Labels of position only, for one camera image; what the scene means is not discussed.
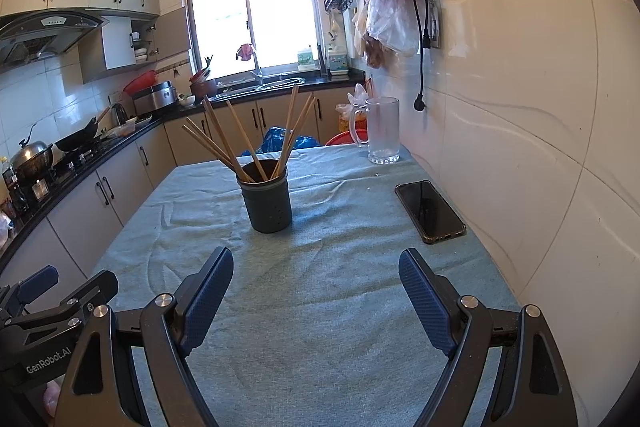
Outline open wall cabinet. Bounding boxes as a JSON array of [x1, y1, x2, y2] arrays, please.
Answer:
[[79, 6, 192, 84]]

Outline chrome faucet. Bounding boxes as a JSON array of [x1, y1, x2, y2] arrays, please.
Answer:
[[249, 51, 265, 88]]

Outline steel range hood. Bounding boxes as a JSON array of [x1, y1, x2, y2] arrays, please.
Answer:
[[0, 9, 110, 68]]

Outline grey-blue table cloth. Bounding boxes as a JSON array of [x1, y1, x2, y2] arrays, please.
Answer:
[[65, 142, 523, 427]]

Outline wall socket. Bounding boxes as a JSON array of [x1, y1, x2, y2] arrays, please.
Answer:
[[427, 0, 444, 49]]

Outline black power plug cable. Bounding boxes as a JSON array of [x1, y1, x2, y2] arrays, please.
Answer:
[[410, 0, 434, 112]]

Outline white plastic container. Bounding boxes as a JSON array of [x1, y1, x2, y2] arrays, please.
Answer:
[[327, 44, 350, 73]]

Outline beige lower kitchen cabinets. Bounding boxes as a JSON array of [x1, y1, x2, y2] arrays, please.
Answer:
[[0, 79, 371, 303]]

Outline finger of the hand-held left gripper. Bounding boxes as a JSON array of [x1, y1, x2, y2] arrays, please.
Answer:
[[0, 270, 119, 344], [0, 266, 60, 309]]

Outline glass beer mug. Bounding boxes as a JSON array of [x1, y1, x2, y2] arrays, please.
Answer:
[[348, 97, 402, 164]]

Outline person's left hand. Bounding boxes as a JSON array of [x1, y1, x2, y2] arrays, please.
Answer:
[[44, 381, 64, 419]]

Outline red plastic bowl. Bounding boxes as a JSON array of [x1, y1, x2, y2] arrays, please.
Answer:
[[124, 71, 157, 96]]

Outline red plastic basin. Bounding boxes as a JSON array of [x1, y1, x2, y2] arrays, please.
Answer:
[[325, 131, 369, 147]]

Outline blue plastic bag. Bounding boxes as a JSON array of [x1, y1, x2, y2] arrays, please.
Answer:
[[239, 126, 319, 158]]

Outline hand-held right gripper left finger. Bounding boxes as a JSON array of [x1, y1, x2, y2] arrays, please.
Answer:
[[59, 247, 235, 427]]

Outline silver rice cooker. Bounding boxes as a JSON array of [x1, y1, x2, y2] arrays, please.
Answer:
[[131, 81, 180, 114]]

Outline brown hanging bag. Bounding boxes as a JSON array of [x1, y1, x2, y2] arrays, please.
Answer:
[[362, 32, 397, 69]]

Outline white plastic bag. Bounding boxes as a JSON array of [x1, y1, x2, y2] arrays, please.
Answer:
[[365, 0, 421, 58]]

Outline smartphone in brown case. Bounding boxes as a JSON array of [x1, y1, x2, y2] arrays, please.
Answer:
[[395, 180, 467, 245]]

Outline steel pot with lid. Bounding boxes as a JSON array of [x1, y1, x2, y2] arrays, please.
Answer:
[[10, 138, 54, 180]]

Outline black wok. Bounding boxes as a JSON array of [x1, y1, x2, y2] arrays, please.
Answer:
[[54, 117, 100, 152]]

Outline gas stove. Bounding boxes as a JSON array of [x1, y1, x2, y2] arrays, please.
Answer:
[[30, 142, 117, 188]]

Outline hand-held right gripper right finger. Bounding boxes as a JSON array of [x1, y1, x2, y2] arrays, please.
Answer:
[[398, 248, 578, 427]]

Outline bunch of wooden chopsticks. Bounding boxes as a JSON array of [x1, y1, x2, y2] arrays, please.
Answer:
[[181, 84, 317, 184]]

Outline orange clear plastic bag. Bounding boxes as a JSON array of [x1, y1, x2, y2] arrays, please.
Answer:
[[336, 83, 371, 134]]

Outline brown cooking pot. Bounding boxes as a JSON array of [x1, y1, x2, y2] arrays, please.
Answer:
[[190, 79, 219, 104]]

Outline dark grey utensil holder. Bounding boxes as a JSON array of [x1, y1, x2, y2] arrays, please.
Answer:
[[236, 159, 293, 234]]

